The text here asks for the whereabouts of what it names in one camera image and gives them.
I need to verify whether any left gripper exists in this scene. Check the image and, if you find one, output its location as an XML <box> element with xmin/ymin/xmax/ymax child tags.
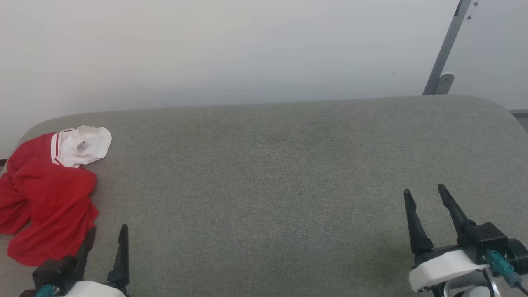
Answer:
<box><xmin>19</xmin><ymin>224</ymin><xmax>130</xmax><ymax>297</ymax></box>

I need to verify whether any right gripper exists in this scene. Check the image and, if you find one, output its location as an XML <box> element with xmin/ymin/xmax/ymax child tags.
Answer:
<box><xmin>404</xmin><ymin>184</ymin><xmax>528</xmax><ymax>292</ymax></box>

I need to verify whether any red and white jersey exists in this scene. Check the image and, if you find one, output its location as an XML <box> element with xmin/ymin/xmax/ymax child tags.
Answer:
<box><xmin>0</xmin><ymin>125</ymin><xmax>113</xmax><ymax>267</ymax></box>

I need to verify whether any right gripper teal connector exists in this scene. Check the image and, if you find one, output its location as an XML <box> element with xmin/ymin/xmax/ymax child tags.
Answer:
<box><xmin>486</xmin><ymin>250</ymin><xmax>522</xmax><ymax>288</ymax></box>

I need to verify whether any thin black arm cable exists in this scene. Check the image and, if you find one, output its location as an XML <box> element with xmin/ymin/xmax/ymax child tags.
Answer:
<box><xmin>483</xmin><ymin>268</ymin><xmax>497</xmax><ymax>297</ymax></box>

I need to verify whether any grey post bracket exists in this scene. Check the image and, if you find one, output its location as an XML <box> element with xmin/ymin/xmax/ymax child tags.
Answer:
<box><xmin>433</xmin><ymin>73</ymin><xmax>455</xmax><ymax>95</ymax></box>

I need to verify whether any grey metal post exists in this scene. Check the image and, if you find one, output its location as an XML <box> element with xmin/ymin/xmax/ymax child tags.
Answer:
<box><xmin>423</xmin><ymin>0</ymin><xmax>471</xmax><ymax>95</ymax></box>

